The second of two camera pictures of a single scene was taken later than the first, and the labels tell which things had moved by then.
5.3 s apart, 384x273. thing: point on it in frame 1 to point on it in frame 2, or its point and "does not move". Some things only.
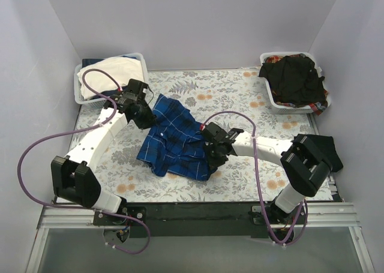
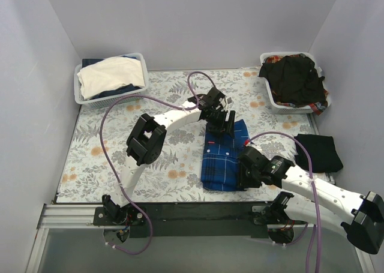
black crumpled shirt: [294, 80] does not move
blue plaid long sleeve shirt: [174, 142] to [220, 156]
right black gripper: [214, 154] to [245, 175]
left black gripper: [144, 119] to [222, 124]
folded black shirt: [325, 145] does not move
